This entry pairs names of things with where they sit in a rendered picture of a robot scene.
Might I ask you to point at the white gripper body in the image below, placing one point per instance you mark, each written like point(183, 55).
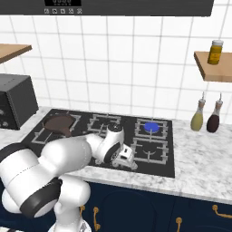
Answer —
point(127, 163)

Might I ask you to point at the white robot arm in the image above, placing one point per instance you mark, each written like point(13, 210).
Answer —
point(57, 163)

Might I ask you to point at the black stove hob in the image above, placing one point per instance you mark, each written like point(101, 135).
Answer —
point(127, 130)

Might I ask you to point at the brown frying pan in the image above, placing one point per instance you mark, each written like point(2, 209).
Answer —
point(59, 123)

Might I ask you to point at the yellow oil bottle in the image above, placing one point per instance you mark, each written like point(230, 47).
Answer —
point(197, 118)

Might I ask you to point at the dark vinegar bottle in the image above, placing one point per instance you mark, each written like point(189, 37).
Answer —
point(214, 120)

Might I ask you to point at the black toaster oven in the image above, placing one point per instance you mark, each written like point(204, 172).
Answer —
point(15, 101)

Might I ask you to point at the yellow spice jar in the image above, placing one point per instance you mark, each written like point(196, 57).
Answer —
point(215, 52)

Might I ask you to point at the black range hood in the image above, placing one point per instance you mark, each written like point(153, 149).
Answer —
point(127, 7)

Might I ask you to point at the wooden wall shelf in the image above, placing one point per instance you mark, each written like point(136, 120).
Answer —
point(216, 71)
point(10, 50)

